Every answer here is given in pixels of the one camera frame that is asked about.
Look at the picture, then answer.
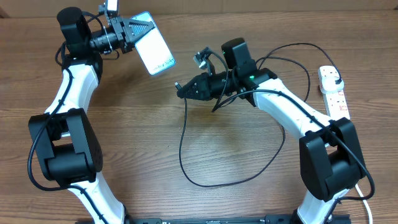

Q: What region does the black charger cable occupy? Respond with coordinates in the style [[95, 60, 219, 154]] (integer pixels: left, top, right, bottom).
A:
[[174, 43, 343, 189]]

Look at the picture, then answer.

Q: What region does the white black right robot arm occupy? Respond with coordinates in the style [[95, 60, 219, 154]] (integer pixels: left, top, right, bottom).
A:
[[177, 38, 369, 223]]

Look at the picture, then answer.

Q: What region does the white charger plug adapter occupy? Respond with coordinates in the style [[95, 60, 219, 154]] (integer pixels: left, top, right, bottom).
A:
[[320, 77, 345, 95]]

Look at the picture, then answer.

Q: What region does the white power strip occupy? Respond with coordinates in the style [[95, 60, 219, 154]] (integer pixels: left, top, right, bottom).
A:
[[318, 65, 350, 120]]

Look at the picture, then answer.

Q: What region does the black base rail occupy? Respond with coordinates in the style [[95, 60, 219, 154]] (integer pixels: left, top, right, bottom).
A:
[[74, 213, 352, 224]]

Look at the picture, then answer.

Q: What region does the white power strip cord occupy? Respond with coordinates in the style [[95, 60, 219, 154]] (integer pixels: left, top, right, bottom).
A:
[[354, 183, 373, 224]]

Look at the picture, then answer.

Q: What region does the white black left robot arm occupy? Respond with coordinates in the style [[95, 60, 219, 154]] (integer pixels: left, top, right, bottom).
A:
[[28, 6, 156, 223]]

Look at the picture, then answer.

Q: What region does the Samsung Galaxy smartphone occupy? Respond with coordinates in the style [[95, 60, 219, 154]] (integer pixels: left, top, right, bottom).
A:
[[131, 11, 175, 75]]

